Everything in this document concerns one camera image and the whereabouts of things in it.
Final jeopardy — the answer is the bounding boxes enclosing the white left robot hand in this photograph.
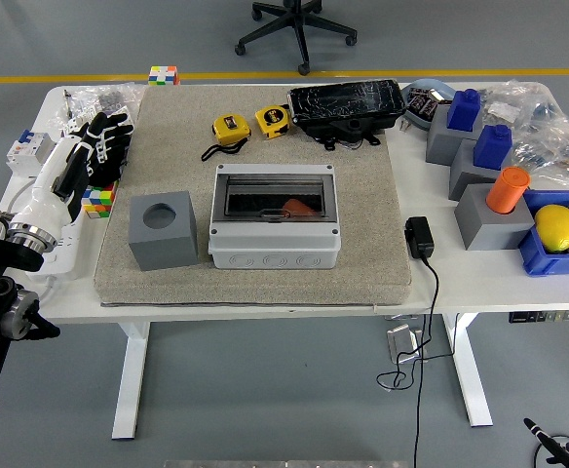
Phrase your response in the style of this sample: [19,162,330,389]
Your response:
[11,110,135,240]

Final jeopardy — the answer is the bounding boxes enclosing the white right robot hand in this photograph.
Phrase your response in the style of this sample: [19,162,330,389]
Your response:
[522,416,569,468]

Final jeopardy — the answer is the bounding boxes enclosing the grey box with clear lid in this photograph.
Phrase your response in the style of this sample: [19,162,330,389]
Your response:
[207,163,340,270]

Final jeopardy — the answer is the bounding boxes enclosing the orange cylinder battery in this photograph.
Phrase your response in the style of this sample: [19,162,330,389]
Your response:
[484,166,532,215]
[282,197,318,218]

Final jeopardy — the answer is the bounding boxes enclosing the white circuit breaker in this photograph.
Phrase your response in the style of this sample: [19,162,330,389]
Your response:
[5,129,57,177]

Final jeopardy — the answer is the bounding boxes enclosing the multicolour puzzle cube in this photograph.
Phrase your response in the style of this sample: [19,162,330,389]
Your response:
[80,180,120,221]

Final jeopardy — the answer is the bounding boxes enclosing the black cloth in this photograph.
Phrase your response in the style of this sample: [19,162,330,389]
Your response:
[89,140,130,189]

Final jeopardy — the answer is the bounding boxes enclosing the white plug adapter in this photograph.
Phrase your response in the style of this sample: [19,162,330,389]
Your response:
[63,115,90,137]

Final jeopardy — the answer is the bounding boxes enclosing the clear bag of small parts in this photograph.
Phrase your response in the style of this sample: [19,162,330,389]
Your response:
[59,82,147,142]

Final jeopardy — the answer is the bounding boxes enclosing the white table leg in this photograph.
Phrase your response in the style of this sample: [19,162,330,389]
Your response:
[442,312,494,429]
[111,321,152,441]

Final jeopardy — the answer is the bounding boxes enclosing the grey holder block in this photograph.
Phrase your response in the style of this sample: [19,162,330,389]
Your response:
[424,104,485,167]
[127,190,200,273]
[453,182,537,253]
[447,138,514,202]

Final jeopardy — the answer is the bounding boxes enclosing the table control panel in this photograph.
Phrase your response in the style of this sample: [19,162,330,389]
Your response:
[508,309,569,324]

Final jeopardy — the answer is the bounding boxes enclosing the puzzle cube with white cross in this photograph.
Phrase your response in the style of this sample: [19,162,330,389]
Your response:
[147,64,179,88]

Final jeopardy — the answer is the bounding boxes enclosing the blue plastic bin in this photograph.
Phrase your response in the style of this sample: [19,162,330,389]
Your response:
[516,188,569,278]

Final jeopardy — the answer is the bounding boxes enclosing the yellow lemon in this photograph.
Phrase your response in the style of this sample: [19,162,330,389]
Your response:
[533,204,569,254]

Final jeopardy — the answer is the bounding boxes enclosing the black power adapter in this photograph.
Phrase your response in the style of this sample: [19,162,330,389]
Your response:
[403,215,436,259]

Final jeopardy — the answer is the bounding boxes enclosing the grey-brown mat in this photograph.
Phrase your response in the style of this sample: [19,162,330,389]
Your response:
[93,83,413,307]

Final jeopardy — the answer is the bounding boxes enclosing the clear bags of parts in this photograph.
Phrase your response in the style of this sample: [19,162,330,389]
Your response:
[478,79,569,142]
[511,134,569,190]

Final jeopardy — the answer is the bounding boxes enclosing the blue plastic bottle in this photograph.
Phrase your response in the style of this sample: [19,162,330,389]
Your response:
[472,124,513,172]
[445,88,483,133]

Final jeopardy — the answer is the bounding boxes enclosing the black cracked case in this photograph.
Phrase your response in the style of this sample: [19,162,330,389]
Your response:
[286,79,407,152]

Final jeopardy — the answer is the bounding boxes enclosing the dark chip packets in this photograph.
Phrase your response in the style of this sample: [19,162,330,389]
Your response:
[405,87,444,121]

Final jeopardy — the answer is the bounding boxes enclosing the light blue tray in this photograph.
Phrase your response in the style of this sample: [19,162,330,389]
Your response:
[399,77,457,132]

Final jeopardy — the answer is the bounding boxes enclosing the white power cable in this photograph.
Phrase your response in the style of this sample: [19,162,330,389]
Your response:
[0,175,57,297]

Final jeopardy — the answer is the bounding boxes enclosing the metal bracket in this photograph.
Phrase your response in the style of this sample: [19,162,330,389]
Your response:
[385,324,425,365]

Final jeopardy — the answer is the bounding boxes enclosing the yellow tape measure with strap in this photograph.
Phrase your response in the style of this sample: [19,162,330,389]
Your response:
[200,114,252,162]

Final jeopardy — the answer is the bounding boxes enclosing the black adapter cord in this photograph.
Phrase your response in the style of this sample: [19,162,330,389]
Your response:
[375,255,461,468]

